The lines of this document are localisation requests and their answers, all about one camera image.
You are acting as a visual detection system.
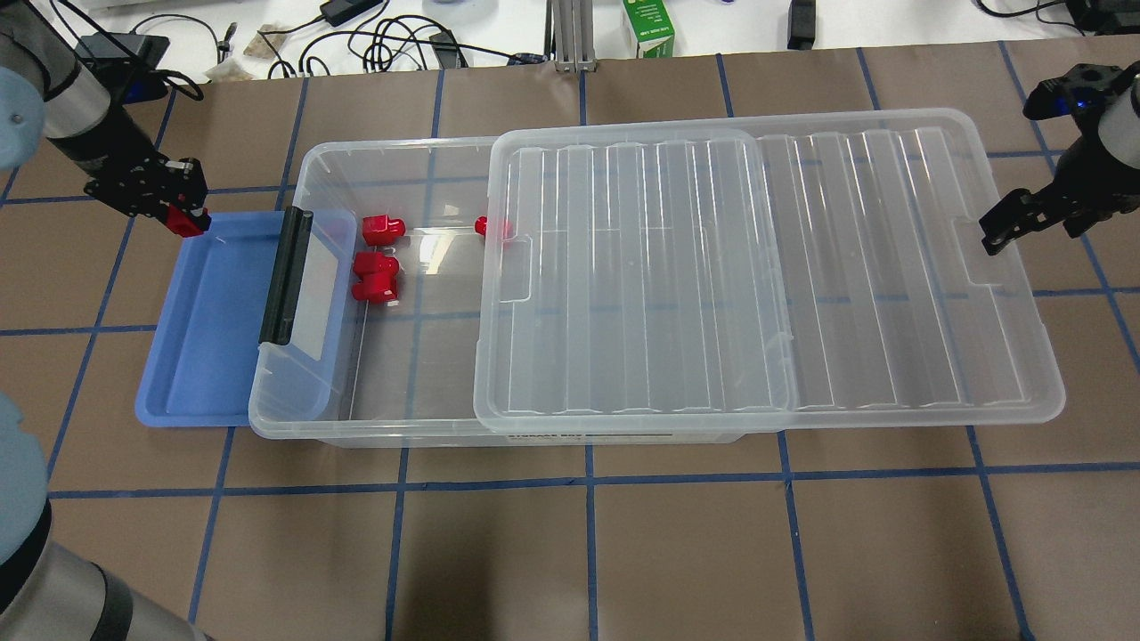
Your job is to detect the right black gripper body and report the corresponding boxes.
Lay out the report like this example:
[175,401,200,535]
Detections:
[1008,64,1139,240]

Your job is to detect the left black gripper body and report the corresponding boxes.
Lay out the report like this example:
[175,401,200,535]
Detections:
[86,154,207,224]

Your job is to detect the clear plastic box lid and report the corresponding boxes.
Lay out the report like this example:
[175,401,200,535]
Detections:
[473,109,1065,437]

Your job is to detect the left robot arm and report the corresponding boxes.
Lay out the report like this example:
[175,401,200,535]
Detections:
[1,1,211,640]

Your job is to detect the clear plastic storage box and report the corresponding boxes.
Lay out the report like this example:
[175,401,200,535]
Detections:
[253,127,801,447]

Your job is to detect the blue plastic tray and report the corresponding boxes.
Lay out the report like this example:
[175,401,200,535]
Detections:
[135,208,360,438]

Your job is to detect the green white carton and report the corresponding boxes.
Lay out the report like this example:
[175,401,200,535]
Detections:
[620,0,676,60]

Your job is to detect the black box handle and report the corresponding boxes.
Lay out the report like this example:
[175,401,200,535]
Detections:
[259,206,314,344]

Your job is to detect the aluminium frame post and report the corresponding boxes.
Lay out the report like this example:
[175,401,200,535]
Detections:
[545,0,599,73]

